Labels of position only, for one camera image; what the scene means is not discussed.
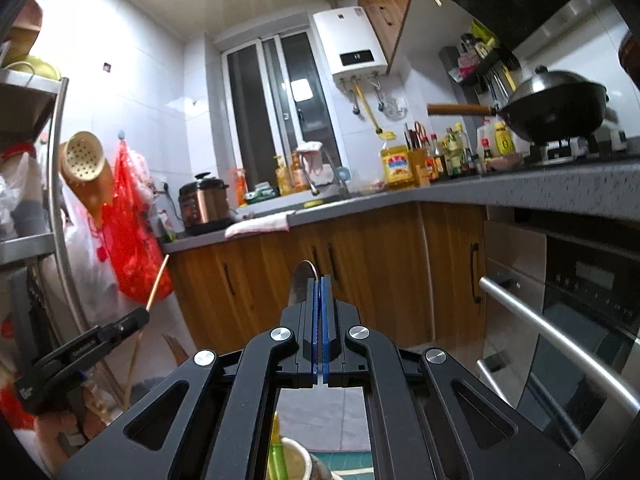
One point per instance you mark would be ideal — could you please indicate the metal shelf rack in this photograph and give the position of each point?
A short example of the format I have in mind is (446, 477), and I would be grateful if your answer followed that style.
(45, 160)

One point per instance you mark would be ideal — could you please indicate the built-in steel oven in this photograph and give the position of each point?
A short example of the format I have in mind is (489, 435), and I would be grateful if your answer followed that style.
(575, 320)

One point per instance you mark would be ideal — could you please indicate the group of sauce bottles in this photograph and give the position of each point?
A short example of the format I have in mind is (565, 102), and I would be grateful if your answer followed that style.
(452, 157)

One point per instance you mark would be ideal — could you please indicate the white dish cloth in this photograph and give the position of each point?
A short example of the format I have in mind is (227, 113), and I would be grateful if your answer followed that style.
(257, 225)

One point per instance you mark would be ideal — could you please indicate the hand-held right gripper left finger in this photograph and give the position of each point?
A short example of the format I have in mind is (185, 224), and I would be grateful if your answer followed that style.
(250, 385)

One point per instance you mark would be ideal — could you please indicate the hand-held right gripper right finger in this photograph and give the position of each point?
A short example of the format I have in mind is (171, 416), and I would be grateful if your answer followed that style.
(400, 385)

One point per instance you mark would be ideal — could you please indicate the white water heater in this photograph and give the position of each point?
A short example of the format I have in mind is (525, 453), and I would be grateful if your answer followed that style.
(352, 45)

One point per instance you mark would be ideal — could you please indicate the grey kitchen countertop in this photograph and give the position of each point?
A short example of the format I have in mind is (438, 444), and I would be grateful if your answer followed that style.
(450, 190)

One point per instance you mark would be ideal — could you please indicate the yellow dish soap bottle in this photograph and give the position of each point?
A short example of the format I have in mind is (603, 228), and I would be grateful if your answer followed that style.
(283, 177)

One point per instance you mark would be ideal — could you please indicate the kitchen faucet with cloth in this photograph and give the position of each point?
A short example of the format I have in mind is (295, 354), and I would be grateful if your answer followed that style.
(320, 165)

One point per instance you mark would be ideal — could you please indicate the copper electric pressure cooker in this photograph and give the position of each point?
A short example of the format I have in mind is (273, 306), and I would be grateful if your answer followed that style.
(205, 205)

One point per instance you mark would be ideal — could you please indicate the cream floral ceramic utensil holder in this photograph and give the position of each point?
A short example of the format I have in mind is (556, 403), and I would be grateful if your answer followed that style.
(300, 462)

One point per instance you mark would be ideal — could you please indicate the orange liquid bottle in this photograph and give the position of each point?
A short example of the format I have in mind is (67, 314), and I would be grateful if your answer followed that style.
(298, 175)

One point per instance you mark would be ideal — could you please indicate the wooden base cabinet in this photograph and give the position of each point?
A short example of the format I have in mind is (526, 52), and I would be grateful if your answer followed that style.
(390, 270)

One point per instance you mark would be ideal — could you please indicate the wooden chopstick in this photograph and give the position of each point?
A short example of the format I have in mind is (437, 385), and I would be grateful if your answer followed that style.
(159, 280)

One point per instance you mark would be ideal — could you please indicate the yellow cooking oil bottle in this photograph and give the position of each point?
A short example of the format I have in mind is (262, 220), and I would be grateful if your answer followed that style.
(397, 167)

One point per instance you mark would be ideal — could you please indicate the yellow perforated utensil drainer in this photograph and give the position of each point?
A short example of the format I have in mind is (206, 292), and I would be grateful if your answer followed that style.
(85, 170)

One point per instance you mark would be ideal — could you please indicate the wall spice rack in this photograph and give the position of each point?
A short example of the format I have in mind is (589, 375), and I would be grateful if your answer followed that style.
(480, 55)

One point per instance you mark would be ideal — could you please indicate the printed teal beige placemat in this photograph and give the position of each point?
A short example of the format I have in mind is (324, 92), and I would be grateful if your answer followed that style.
(350, 467)

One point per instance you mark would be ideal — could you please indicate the sliding window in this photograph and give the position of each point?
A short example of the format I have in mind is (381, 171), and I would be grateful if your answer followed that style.
(280, 110)

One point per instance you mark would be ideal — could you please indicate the hanging red plastic bag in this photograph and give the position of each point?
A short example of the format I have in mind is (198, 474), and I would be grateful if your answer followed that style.
(132, 240)

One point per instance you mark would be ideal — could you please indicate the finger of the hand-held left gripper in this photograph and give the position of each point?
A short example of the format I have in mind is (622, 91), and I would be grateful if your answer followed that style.
(100, 337)

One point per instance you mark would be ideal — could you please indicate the white plastic bag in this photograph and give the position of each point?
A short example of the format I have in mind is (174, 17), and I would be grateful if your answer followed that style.
(85, 260)

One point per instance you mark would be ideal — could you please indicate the wooden wall cabinet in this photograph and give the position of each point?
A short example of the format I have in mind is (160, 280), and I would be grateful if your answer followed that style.
(385, 5)

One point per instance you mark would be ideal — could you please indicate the gas stove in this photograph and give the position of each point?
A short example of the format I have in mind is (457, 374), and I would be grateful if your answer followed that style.
(575, 147)

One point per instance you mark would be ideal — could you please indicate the orange spray bottle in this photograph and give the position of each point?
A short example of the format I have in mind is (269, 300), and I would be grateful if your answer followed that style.
(240, 187)

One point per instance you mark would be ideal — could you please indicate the wooden knife block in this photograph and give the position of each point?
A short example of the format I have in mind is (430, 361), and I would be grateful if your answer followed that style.
(417, 160)

